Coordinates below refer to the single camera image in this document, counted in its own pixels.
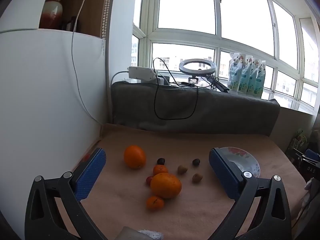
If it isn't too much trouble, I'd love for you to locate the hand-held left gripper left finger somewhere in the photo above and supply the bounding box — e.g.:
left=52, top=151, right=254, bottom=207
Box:
left=24, top=147, right=108, bottom=240

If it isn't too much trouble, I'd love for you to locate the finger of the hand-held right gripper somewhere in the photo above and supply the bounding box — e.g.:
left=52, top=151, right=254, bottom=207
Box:
left=292, top=148, right=320, bottom=162

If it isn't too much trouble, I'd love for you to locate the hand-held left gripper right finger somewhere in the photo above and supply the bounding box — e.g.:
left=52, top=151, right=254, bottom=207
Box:
left=209, top=148, right=292, bottom=240

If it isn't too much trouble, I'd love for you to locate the white floral plate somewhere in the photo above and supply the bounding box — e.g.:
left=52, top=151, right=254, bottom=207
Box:
left=216, top=147, right=260, bottom=178

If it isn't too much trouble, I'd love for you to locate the large orange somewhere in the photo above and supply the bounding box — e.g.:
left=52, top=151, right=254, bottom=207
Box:
left=150, top=173, right=182, bottom=199
left=124, top=145, right=147, bottom=169

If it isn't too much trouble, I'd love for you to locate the small tangerine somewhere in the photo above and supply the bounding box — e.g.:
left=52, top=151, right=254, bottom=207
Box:
left=146, top=196, right=165, bottom=211
left=153, top=164, right=169, bottom=176

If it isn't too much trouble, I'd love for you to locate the green printed package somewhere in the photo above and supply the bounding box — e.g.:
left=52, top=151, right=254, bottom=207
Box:
left=287, top=130, right=309, bottom=153

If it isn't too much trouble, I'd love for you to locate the peach blanket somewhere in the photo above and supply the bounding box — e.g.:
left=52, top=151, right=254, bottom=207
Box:
left=67, top=124, right=308, bottom=240

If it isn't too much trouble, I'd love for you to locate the grey blanket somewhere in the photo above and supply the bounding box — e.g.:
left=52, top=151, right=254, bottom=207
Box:
left=111, top=81, right=280, bottom=137

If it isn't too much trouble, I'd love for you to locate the floral refill pouch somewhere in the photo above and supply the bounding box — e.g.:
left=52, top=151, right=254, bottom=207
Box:
left=246, top=57, right=260, bottom=96
left=227, top=52, right=246, bottom=92
left=239, top=54, right=253, bottom=94
left=252, top=59, right=267, bottom=98

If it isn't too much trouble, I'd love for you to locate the white fluffy cloth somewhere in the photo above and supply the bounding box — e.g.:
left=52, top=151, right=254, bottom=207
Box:
left=137, top=229, right=164, bottom=240

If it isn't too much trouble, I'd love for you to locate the white power strip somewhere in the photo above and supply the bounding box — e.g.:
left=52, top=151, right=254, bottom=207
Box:
left=127, top=66, right=156, bottom=82

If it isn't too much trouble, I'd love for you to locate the red and white vase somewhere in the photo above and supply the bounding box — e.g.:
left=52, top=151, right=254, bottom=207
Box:
left=40, top=0, right=70, bottom=30

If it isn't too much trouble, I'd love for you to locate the black tripod handle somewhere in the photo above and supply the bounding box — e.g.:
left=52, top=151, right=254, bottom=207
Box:
left=206, top=76, right=229, bottom=92

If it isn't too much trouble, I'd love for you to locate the black cable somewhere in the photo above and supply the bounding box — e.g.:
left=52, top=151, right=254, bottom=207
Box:
left=153, top=57, right=199, bottom=120

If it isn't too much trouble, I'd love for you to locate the white ring light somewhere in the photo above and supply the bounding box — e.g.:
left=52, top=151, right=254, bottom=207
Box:
left=179, top=58, right=216, bottom=76

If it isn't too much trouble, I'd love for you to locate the white wall cable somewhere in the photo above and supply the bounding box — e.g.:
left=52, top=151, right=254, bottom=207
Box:
left=72, top=0, right=103, bottom=125

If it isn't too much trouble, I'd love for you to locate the white window frame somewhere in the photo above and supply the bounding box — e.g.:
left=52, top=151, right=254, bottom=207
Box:
left=131, top=0, right=320, bottom=115

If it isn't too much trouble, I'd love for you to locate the white bead cord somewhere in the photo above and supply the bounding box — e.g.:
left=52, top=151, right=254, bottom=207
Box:
left=100, top=0, right=117, bottom=55

